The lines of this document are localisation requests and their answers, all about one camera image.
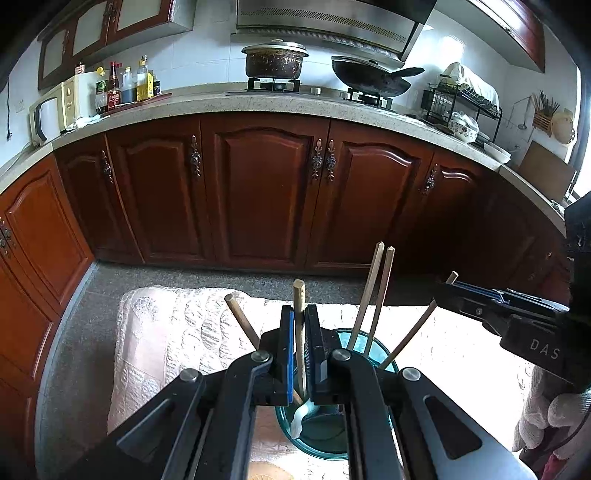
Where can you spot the black wok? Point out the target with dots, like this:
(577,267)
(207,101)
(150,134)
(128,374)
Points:
(369,78)

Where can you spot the dark sauce bottle red label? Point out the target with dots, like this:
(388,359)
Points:
(114,90)

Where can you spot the glass-door wall cabinet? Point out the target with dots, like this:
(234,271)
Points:
(92,32)

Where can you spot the white wall socket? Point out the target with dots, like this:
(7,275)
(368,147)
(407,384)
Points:
(19,106)

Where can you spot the dark plastic bottle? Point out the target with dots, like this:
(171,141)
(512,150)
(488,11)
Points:
(129,90)

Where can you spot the yellow oil bottle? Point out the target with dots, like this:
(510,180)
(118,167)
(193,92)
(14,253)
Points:
(144,83)

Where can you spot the person's right hand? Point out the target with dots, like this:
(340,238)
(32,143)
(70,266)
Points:
(540,415)

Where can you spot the white quilted cloth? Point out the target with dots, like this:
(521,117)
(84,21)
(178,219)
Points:
(184,332)

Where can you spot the gas stove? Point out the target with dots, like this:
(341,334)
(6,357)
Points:
(318,92)

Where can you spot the cream microwave oven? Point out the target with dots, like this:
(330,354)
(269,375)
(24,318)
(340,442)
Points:
(60,108)

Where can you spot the brown wooden base cabinets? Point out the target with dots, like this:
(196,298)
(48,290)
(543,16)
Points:
(258,198)

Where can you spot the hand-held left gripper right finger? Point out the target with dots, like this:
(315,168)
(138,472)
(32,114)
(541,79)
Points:
(311,350)

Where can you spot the white utensil holder teal rim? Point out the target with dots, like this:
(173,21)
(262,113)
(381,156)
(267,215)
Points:
(323,434)

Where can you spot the steel range hood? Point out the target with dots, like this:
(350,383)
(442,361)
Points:
(323,23)

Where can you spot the white ceramic spoon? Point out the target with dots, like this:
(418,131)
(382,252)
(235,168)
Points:
(302,417)

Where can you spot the patterned ceramic bowl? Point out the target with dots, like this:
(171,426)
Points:
(464,129)

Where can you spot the grey stone countertop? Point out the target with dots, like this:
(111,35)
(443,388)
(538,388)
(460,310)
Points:
(277,108)

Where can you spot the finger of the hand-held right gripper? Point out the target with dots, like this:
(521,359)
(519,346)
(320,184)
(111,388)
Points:
(471,304)
(531,302)

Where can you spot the dark cooking pot with lid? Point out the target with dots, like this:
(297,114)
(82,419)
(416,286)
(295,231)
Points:
(274,62)

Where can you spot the yellow round strainer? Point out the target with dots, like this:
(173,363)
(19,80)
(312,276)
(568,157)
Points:
(563,127)

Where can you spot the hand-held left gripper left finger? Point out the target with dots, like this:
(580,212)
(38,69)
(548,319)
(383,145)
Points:
(290,355)

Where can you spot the wooden wall cabinet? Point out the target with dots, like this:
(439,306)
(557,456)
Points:
(521,27)

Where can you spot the wall-mounted utensil holder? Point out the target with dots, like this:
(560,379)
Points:
(542,120)

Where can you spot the wooden cutting board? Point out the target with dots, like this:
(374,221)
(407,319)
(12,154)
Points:
(547,170)

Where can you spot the white bowl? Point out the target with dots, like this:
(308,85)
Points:
(498,152)

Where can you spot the white box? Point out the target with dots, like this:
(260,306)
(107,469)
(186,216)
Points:
(87,94)

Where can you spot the white rag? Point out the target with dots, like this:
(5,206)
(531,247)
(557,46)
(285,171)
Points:
(87,121)

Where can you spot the slim bamboo chopstick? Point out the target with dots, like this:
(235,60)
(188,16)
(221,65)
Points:
(299,295)

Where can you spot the small red white tin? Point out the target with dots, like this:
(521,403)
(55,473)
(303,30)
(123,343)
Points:
(79,69)

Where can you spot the white cloth cover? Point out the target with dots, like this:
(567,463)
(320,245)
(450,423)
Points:
(475,83)

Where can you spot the green bottle yellow cap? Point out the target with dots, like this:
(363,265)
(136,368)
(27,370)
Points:
(101,94)

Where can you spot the bunch of wooden chopsticks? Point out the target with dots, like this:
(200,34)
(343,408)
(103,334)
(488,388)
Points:
(365,295)

